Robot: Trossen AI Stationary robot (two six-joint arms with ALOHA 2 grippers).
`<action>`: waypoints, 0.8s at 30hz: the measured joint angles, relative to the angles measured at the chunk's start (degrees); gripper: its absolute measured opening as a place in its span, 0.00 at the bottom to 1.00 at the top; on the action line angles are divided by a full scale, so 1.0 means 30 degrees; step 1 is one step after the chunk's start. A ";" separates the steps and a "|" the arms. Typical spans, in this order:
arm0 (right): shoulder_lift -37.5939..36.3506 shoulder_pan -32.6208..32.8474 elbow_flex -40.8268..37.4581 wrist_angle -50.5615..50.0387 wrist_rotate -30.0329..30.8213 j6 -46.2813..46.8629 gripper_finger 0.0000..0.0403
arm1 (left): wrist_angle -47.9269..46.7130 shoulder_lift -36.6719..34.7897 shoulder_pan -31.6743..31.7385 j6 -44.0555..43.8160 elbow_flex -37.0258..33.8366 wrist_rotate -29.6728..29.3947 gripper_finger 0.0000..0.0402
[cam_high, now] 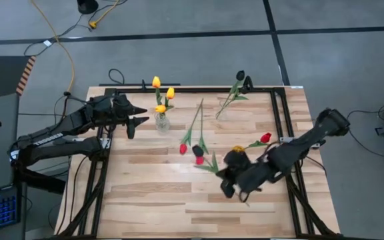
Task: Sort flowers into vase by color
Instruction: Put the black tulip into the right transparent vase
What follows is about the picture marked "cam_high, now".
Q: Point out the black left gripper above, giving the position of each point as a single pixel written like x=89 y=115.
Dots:
x=122 y=110

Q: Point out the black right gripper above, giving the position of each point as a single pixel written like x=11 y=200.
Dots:
x=248 y=176

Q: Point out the yellow artificial tulip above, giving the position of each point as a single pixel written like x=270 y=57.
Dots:
x=170 y=92
x=156 y=81
x=160 y=108

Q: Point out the amber glass vase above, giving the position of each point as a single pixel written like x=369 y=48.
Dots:
x=238 y=148

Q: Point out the black artificial tulip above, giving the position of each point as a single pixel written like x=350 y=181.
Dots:
x=197 y=150
x=240 y=75

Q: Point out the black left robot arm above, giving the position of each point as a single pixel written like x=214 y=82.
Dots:
x=55 y=136

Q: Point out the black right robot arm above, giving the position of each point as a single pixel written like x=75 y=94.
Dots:
x=312 y=136

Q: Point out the clear ribbed glass vase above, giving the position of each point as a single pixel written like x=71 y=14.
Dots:
x=162 y=123

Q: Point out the clear slim glass vase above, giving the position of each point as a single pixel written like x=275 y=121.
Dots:
x=222 y=115

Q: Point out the thin black floor bar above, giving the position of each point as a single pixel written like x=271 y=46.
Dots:
x=128 y=84

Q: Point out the silver mounting plate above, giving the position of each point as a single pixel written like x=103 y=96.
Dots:
x=286 y=140

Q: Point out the black round stand base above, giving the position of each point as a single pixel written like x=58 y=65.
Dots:
x=87 y=6

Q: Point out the hazard-striped black floor mat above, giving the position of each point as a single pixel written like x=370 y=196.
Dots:
x=2 y=78

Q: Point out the black frame clamp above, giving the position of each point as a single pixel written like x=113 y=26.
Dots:
x=247 y=86
x=143 y=85

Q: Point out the black aluminium table frame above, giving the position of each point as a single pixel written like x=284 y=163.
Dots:
x=195 y=90

